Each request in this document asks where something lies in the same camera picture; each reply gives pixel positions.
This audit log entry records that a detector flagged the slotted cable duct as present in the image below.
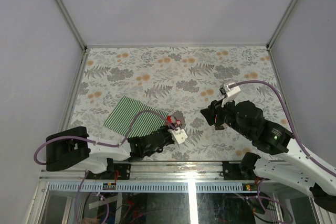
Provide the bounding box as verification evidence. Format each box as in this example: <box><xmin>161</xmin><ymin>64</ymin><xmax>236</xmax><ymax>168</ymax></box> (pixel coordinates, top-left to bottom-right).
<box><xmin>48</xmin><ymin>182</ymin><xmax>244</xmax><ymax>193</ymax></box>

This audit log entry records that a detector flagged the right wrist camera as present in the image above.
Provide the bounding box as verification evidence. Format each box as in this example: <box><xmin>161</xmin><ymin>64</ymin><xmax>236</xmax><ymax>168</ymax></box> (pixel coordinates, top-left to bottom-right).
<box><xmin>219</xmin><ymin>82</ymin><xmax>241</xmax><ymax>107</ymax></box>

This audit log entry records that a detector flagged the aluminium front rail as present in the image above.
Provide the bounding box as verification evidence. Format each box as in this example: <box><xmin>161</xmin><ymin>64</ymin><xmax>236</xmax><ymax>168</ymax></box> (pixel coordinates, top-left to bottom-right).
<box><xmin>39</xmin><ymin>159</ymin><xmax>321</xmax><ymax>183</ymax></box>

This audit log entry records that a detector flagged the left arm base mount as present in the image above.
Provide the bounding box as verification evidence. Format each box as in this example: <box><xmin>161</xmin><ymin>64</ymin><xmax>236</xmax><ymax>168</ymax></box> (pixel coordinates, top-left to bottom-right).
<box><xmin>86</xmin><ymin>161</ymin><xmax>131</xmax><ymax>181</ymax></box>

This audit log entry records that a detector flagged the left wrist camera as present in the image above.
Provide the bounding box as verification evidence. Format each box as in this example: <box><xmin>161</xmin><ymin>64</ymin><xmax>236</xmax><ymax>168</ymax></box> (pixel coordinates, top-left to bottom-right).
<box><xmin>168</xmin><ymin>127</ymin><xmax>188</xmax><ymax>145</ymax></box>

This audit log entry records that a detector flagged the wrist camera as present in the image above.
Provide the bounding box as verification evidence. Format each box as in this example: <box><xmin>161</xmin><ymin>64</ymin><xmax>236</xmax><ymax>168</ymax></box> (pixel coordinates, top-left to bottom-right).
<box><xmin>219</xmin><ymin>82</ymin><xmax>241</xmax><ymax>107</ymax></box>
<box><xmin>168</xmin><ymin>127</ymin><xmax>188</xmax><ymax>145</ymax></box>

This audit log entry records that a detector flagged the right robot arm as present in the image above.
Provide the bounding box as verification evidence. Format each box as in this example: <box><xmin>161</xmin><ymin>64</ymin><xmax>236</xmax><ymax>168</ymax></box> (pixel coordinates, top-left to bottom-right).
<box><xmin>201</xmin><ymin>100</ymin><xmax>335</xmax><ymax>213</ymax></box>

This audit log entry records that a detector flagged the red keyring fob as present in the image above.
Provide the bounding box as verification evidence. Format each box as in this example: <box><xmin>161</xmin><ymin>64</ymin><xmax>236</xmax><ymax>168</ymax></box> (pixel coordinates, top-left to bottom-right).
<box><xmin>166</xmin><ymin>115</ymin><xmax>182</xmax><ymax>127</ymax></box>

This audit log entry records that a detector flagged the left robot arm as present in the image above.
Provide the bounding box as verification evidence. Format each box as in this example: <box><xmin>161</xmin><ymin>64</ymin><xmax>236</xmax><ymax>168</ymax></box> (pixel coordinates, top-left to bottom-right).
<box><xmin>46</xmin><ymin>126</ymin><xmax>175</xmax><ymax>179</ymax></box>

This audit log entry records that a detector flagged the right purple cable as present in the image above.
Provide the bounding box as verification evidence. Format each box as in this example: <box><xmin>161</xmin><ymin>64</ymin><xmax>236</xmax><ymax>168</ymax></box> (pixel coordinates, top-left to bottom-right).
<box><xmin>230</xmin><ymin>80</ymin><xmax>336</xmax><ymax>224</ymax></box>

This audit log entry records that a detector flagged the green striped cloth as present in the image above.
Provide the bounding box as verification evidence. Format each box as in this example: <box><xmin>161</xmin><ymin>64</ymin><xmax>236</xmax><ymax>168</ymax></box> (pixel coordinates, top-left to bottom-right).
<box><xmin>104</xmin><ymin>96</ymin><xmax>168</xmax><ymax>137</ymax></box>

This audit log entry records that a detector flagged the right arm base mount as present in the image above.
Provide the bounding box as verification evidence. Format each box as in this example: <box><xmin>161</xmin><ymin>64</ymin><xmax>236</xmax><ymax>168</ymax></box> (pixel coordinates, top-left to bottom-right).
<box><xmin>219</xmin><ymin>161</ymin><xmax>249</xmax><ymax>180</ymax></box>

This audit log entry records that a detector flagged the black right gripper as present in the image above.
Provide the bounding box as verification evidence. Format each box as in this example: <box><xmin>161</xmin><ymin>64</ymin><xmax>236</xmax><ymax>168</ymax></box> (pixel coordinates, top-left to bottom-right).
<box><xmin>199</xmin><ymin>94</ymin><xmax>252</xmax><ymax>138</ymax></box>

